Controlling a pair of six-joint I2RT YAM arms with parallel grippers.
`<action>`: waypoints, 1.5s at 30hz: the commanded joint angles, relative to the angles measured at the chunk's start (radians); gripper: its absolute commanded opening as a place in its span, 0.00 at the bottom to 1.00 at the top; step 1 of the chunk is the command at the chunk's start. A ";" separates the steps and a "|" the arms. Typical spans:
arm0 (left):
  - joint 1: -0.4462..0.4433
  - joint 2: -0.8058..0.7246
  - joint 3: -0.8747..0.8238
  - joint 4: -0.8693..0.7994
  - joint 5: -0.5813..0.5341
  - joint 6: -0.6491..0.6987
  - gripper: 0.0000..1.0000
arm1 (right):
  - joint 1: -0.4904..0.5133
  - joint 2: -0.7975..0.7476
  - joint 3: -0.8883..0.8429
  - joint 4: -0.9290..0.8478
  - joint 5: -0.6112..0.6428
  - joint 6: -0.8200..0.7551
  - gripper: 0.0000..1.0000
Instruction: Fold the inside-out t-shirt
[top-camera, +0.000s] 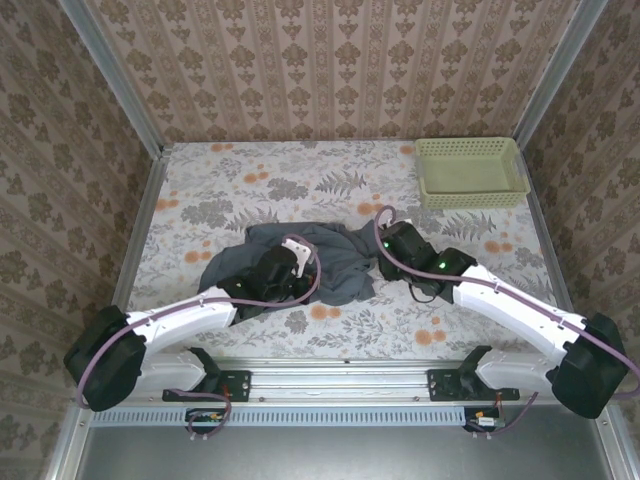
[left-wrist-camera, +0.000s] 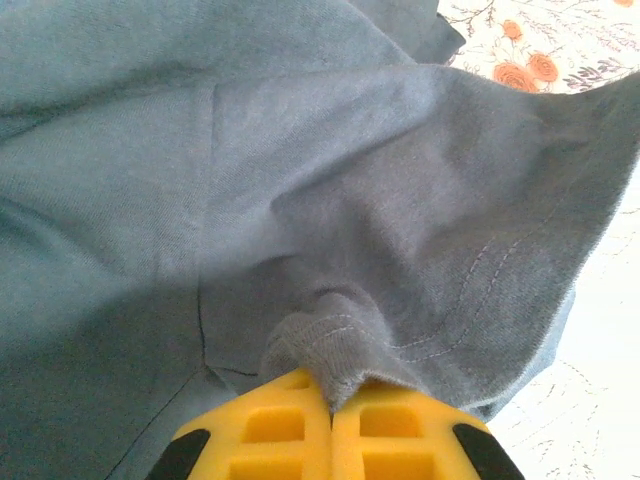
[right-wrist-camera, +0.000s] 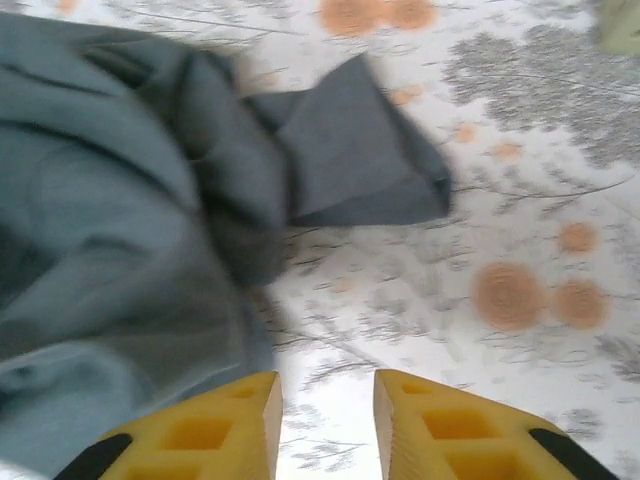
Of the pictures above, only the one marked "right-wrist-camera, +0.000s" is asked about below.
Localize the pale green plastic basket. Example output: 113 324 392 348
593 0 640 57

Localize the floral tablecloth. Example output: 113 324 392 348
0 0 640 480

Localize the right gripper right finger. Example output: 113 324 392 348
374 368 621 480

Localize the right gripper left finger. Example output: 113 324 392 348
52 370 284 480

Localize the grey t-shirt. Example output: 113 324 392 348
0 12 452 480

